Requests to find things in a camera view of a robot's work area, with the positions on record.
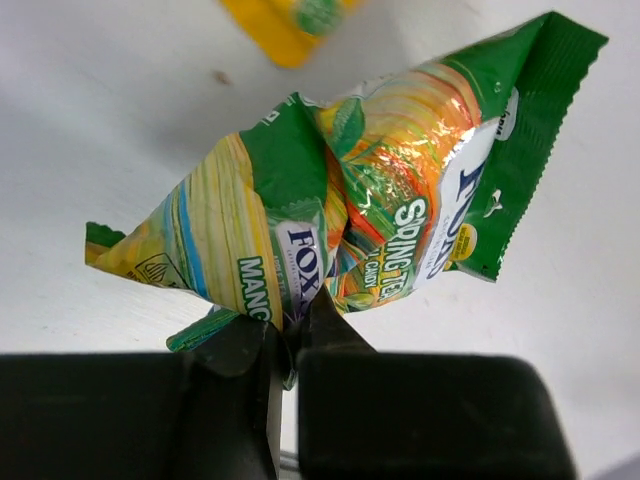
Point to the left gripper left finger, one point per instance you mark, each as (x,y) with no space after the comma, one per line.
(212,413)

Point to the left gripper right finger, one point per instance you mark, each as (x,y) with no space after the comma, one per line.
(364,414)

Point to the green yellow snack packet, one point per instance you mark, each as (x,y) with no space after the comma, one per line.
(367,197)

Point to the yellow candy packet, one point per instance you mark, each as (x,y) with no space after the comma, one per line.
(289,31)

